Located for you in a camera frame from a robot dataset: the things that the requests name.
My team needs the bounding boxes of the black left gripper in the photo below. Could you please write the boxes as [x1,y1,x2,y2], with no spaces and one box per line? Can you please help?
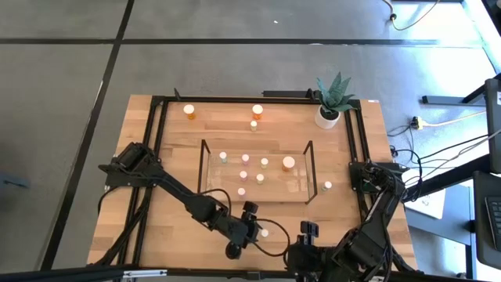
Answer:
[222,214,271,260]

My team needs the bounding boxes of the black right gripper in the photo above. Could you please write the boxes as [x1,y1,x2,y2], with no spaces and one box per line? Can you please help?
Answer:
[287,241,334,282]

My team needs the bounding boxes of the white paper sheet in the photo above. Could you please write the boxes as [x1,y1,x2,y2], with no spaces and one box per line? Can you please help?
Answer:
[409,187,447,220]

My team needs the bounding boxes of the snake plant in white pot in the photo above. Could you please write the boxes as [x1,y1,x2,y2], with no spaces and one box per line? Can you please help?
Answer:
[315,71,356,130]

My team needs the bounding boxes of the black crossbar silver brackets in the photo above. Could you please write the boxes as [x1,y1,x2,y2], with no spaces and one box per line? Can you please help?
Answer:
[0,265,501,282]

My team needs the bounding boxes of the black keyboard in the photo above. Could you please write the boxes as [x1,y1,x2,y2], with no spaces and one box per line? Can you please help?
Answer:
[484,195,501,251]

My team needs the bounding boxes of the black desk foot bar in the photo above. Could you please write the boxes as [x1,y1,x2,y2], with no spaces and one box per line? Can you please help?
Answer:
[421,84,488,107]

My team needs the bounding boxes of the black desk monitor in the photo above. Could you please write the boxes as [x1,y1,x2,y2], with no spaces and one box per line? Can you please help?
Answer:
[484,78,501,175]

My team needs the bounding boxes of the black left camera cable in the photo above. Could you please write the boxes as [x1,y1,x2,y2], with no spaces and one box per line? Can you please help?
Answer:
[195,188,292,259]

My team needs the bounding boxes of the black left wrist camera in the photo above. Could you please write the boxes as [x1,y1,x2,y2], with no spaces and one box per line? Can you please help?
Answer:
[241,201,260,221]

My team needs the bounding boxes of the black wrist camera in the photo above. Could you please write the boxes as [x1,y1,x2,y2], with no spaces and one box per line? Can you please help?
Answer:
[300,221,320,246]
[241,201,260,221]

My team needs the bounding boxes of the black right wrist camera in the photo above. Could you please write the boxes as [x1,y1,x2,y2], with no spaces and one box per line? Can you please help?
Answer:
[300,221,320,246]

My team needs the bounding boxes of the wooden shelf black metal frame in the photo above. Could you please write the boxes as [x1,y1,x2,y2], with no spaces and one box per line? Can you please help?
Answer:
[198,139,318,205]

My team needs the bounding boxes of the black extrusion table frame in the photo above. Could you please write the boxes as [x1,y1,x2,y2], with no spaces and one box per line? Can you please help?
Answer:
[88,93,418,275]

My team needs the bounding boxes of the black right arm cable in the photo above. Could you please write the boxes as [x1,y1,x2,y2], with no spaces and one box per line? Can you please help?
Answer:
[390,146,424,201]

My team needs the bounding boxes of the black floor cable bundle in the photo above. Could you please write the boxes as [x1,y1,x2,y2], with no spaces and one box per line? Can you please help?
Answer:
[386,124,416,150]

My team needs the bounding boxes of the white cable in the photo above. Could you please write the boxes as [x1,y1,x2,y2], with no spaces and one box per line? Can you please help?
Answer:
[422,110,488,127]

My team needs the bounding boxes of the floor cable with plug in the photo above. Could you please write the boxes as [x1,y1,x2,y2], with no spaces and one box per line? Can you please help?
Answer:
[381,0,442,32]

